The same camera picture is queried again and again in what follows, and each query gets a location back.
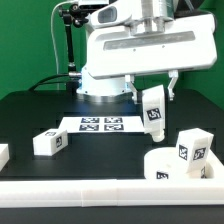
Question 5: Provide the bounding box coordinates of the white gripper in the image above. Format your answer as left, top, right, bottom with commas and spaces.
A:
87, 14, 217, 103

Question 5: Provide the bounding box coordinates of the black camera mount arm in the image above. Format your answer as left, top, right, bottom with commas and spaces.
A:
59, 4, 87, 73

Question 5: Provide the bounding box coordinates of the white marker sheet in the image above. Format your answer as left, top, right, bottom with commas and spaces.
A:
59, 116, 144, 133

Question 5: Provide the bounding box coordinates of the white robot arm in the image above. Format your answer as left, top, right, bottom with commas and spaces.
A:
82, 0, 217, 97

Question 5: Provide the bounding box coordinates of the white U-shaped fence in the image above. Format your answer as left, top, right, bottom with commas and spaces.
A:
0, 152, 224, 208

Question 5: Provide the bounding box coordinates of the white cable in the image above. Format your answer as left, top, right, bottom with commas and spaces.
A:
50, 0, 80, 91

